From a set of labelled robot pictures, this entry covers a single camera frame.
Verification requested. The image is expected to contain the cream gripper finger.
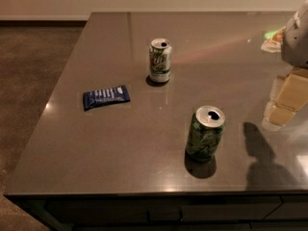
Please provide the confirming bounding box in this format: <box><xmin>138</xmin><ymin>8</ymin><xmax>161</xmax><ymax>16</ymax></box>
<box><xmin>263</xmin><ymin>68</ymin><xmax>308</xmax><ymax>127</ymax></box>

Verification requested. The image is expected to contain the white rounded gripper body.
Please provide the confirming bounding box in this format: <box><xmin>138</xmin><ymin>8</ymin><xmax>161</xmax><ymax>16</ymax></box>
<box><xmin>281</xmin><ymin>0</ymin><xmax>308</xmax><ymax>68</ymax></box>

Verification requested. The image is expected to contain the white 7up soda can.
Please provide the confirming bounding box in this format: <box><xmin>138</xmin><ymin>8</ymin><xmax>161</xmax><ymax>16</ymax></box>
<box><xmin>149</xmin><ymin>38</ymin><xmax>172</xmax><ymax>83</ymax></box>

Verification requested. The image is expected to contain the green soda can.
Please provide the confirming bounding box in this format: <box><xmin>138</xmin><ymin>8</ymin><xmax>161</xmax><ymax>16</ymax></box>
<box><xmin>186</xmin><ymin>106</ymin><xmax>225</xmax><ymax>162</ymax></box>

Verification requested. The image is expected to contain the blue snack packet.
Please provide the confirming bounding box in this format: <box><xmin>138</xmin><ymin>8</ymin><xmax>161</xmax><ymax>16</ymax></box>
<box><xmin>83</xmin><ymin>86</ymin><xmax>130</xmax><ymax>111</ymax></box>

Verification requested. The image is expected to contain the dark cabinet under counter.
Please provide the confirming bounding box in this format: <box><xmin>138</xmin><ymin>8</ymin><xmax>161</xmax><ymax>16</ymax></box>
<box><xmin>12</xmin><ymin>195</ymin><xmax>308</xmax><ymax>231</ymax></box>

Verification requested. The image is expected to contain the dark drawer handle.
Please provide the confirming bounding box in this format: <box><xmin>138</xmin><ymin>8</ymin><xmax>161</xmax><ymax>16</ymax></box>
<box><xmin>146</xmin><ymin>209</ymin><xmax>183</xmax><ymax>224</ymax></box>

